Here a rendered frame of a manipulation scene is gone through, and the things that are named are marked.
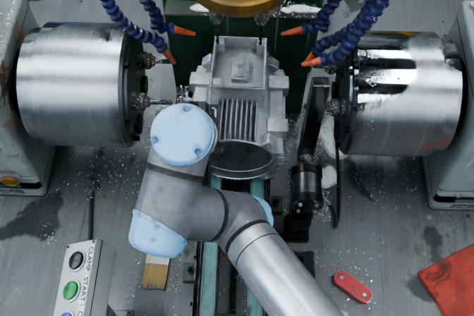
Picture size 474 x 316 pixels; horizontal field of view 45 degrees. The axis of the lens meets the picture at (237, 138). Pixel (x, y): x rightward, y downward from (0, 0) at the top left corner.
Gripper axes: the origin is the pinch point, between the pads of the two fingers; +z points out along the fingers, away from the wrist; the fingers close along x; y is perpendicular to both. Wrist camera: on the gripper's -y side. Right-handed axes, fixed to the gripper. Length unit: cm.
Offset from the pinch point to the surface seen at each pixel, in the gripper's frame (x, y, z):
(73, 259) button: 20.0, -18.9, -9.2
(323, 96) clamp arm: -20.2, 9.2, -10.5
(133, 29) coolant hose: 12.2, 20.4, -4.9
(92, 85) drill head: 20.2, 10.8, -0.2
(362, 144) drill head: -29.8, 1.6, 5.4
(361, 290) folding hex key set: -32.4, -28.3, 14.6
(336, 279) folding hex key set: -27.4, -26.4, 15.7
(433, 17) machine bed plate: -58, 37, 54
